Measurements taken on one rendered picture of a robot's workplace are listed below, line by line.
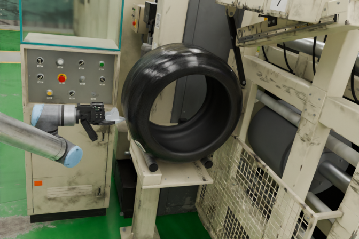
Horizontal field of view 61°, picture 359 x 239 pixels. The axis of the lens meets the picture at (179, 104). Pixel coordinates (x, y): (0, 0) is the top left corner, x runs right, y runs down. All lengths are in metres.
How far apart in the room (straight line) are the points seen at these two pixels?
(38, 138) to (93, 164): 1.08
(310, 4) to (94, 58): 1.28
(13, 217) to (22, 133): 1.52
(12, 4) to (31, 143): 9.04
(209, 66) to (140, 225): 1.26
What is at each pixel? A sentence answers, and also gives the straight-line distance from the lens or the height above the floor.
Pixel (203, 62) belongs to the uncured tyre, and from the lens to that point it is 1.27.
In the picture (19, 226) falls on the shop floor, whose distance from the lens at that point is 2.50.
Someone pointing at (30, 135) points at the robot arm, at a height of 1.16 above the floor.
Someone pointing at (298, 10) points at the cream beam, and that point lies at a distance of 1.14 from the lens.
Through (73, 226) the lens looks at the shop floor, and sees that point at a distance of 2.45.
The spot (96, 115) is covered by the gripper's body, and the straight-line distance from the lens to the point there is 1.34.
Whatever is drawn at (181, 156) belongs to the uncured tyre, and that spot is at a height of 0.97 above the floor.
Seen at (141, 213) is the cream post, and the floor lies 0.31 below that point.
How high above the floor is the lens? 1.68
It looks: 21 degrees down
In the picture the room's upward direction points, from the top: 9 degrees clockwise
